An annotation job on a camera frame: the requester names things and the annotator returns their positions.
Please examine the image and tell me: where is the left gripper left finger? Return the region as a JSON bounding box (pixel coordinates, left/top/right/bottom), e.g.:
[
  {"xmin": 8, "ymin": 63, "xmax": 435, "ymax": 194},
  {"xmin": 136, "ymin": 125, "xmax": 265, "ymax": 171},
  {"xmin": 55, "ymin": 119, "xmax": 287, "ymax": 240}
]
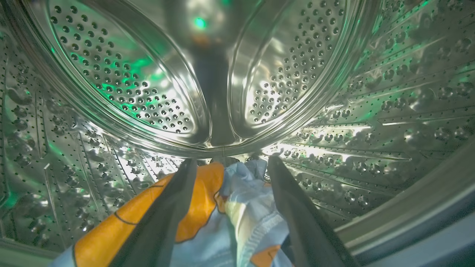
[{"xmin": 108, "ymin": 159, "xmax": 197, "ymax": 267}]

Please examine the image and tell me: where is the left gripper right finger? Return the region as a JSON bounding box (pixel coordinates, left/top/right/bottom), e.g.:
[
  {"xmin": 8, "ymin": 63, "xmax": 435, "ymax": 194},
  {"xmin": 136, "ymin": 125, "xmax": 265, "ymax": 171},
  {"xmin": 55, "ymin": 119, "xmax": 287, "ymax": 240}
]
[{"xmin": 268, "ymin": 156, "xmax": 358, "ymax": 267}]

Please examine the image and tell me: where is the blue garment large orange print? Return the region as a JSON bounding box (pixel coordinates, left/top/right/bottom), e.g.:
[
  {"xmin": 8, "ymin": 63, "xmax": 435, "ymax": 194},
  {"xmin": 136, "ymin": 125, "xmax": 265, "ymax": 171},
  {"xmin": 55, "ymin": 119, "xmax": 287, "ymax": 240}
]
[{"xmin": 48, "ymin": 159, "xmax": 297, "ymax": 267}]

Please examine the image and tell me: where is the grey rubber door gasket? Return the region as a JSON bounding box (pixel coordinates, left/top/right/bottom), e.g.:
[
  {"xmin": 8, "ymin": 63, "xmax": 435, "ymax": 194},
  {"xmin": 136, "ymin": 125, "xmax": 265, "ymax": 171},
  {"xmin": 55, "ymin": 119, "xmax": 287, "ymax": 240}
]
[{"xmin": 336, "ymin": 148, "xmax": 475, "ymax": 267}]

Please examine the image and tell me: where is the stainless steel washer drum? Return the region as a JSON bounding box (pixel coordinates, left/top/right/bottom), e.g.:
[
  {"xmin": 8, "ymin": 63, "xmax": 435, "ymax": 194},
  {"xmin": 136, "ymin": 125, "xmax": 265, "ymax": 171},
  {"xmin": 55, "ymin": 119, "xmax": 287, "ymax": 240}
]
[{"xmin": 0, "ymin": 0, "xmax": 475, "ymax": 256}]

